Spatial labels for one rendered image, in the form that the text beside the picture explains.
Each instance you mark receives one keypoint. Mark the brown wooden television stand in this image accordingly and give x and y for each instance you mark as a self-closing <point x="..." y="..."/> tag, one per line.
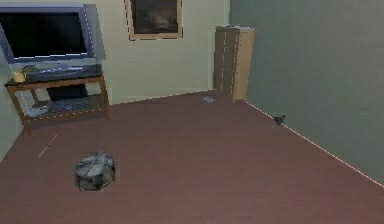
<point x="60" y="83"/>

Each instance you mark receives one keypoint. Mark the tall brown wooden cabinet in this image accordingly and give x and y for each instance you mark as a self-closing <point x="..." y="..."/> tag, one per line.
<point x="233" y="63"/>

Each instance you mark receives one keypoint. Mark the thin pale stick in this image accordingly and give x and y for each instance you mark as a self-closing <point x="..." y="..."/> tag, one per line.
<point x="47" y="146"/>

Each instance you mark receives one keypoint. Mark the small black doorstop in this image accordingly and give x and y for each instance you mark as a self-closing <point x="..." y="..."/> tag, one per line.
<point x="279" y="119"/>

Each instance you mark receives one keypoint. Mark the dark framed wall picture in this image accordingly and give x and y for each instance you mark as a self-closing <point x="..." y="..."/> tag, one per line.
<point x="155" y="17"/>

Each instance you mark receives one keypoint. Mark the grey flat television set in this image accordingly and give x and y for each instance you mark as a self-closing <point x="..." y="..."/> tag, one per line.
<point x="43" y="33"/>

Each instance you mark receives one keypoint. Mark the round grey drum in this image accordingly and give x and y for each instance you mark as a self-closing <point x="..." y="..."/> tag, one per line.
<point x="95" y="171"/>

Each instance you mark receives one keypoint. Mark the yellow mug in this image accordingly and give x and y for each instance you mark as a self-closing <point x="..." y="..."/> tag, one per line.
<point x="18" y="77"/>

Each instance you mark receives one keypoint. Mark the black box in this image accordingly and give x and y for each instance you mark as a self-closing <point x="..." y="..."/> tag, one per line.
<point x="68" y="91"/>

